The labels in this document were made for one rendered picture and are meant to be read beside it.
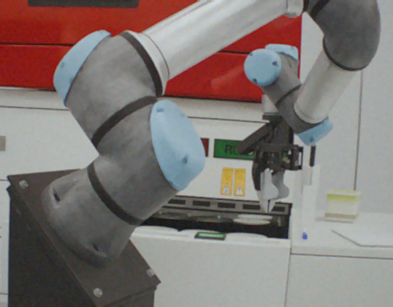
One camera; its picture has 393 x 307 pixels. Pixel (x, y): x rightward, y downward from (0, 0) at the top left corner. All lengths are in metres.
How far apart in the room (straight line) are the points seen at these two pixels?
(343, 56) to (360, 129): 2.24
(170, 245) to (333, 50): 0.46
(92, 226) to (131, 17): 1.01
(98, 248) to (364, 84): 2.53
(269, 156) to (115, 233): 0.68
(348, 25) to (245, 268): 0.49
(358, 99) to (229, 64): 1.60
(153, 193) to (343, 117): 2.49
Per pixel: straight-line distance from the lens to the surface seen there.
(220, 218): 2.18
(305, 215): 1.83
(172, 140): 1.19
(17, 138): 2.29
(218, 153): 2.18
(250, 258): 1.57
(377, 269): 1.58
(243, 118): 2.18
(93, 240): 1.25
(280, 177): 1.90
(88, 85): 1.24
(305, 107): 1.66
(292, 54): 1.86
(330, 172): 3.67
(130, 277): 1.35
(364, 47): 1.42
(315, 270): 1.58
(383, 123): 3.68
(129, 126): 1.22
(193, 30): 1.31
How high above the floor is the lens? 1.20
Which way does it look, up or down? 3 degrees down
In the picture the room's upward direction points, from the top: 4 degrees clockwise
